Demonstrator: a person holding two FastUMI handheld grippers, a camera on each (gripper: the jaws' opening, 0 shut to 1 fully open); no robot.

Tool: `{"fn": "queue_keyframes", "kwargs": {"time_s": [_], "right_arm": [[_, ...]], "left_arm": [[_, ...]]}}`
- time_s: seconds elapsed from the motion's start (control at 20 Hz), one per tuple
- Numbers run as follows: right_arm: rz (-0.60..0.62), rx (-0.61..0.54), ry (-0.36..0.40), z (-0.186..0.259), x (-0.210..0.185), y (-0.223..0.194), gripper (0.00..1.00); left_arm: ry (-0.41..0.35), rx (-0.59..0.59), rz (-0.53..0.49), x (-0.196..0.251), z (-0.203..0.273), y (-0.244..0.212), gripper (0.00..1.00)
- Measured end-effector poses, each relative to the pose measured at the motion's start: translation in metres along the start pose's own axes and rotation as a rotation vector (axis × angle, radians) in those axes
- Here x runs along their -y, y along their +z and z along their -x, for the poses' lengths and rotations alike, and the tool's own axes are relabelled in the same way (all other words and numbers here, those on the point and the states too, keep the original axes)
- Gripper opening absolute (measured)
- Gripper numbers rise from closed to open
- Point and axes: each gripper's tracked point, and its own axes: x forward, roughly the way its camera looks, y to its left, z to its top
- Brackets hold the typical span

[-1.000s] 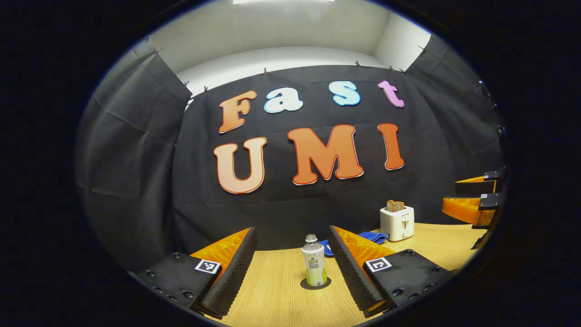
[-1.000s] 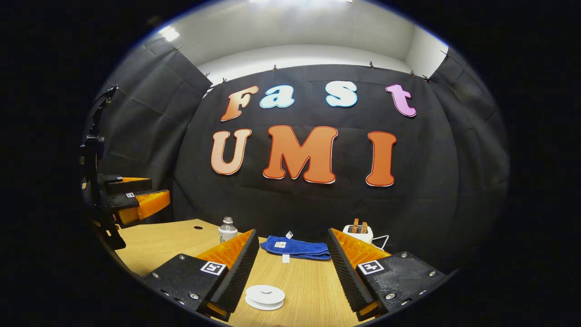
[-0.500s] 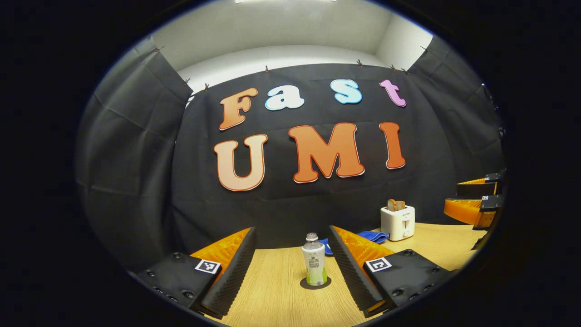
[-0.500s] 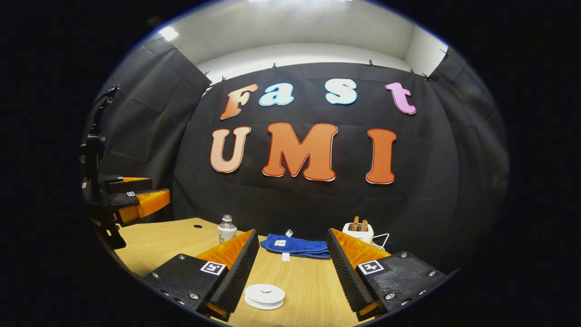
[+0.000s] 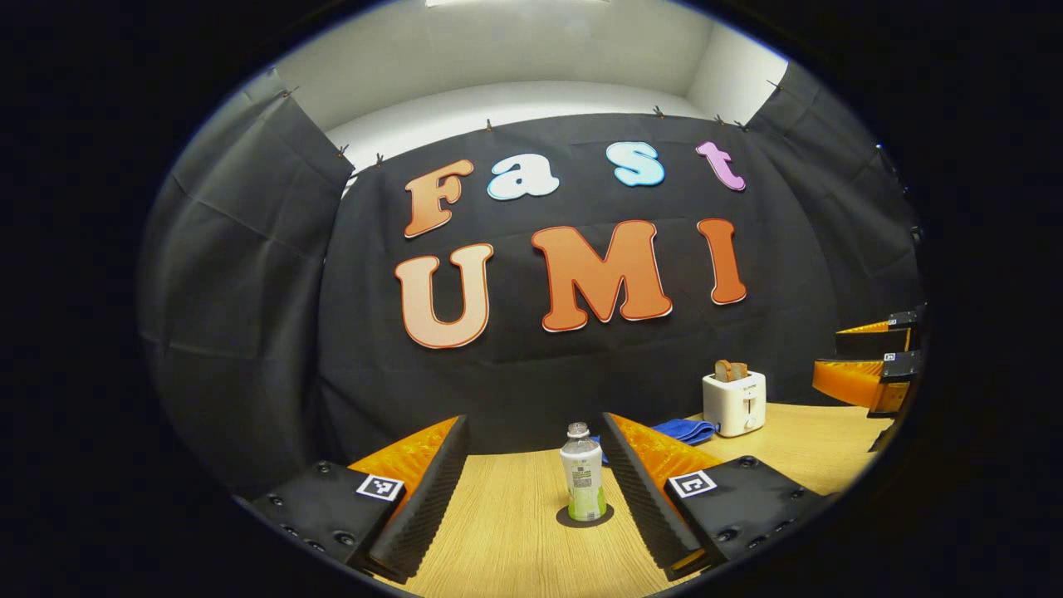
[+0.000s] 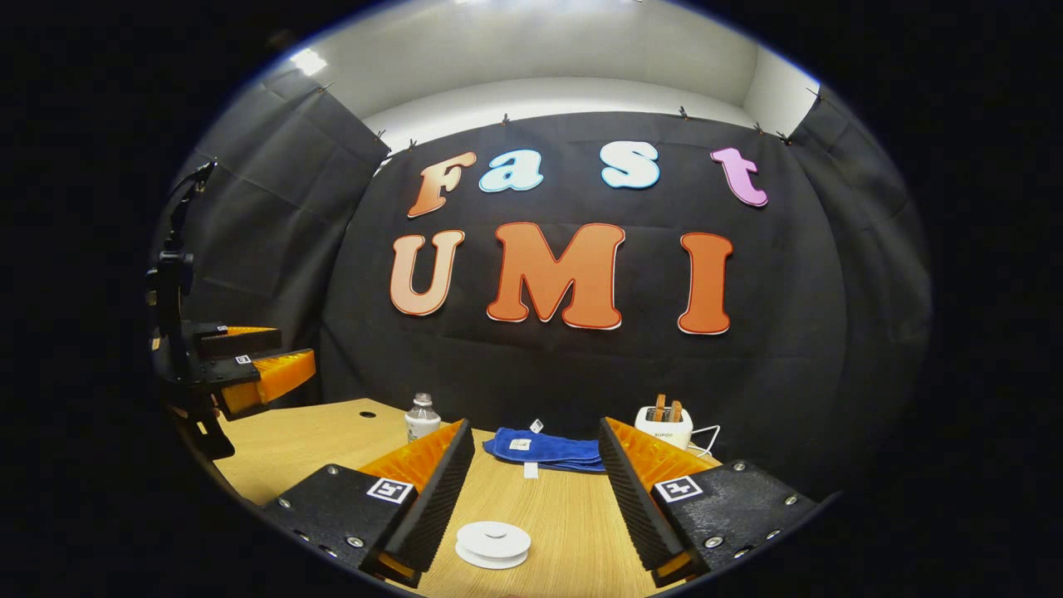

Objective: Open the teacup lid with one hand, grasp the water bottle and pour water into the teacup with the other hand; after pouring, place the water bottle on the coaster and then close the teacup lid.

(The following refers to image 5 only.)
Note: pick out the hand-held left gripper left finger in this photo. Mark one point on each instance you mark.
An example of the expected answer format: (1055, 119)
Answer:
(432, 498)

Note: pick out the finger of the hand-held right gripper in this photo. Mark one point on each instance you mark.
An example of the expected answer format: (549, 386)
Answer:
(872, 342)
(847, 378)

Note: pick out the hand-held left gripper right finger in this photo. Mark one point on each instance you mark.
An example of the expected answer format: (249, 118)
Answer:
(635, 498)

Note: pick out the plastic water bottle green label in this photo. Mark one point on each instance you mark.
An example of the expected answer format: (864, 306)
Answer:
(583, 482)

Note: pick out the round dark brown coaster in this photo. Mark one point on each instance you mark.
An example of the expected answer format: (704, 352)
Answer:
(569, 521)

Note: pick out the folded blue towel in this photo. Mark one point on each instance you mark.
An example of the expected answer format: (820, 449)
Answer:
(689, 430)

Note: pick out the toasted bread slice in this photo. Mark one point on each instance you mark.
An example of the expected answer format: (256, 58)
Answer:
(740, 371)
(723, 371)

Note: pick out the white toaster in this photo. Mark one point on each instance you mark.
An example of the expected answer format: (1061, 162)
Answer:
(735, 407)

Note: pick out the black backdrop cloth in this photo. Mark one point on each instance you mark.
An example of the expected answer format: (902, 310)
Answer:
(531, 374)

